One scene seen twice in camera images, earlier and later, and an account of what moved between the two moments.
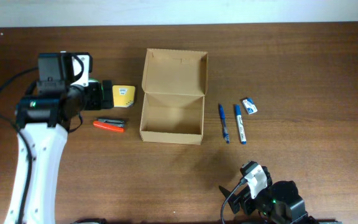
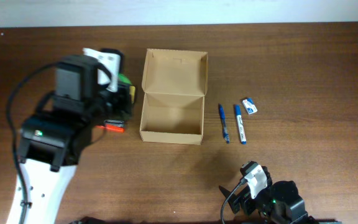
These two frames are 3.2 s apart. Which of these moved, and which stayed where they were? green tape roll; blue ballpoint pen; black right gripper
Moved: green tape roll
Stayed: blue ballpoint pen; black right gripper
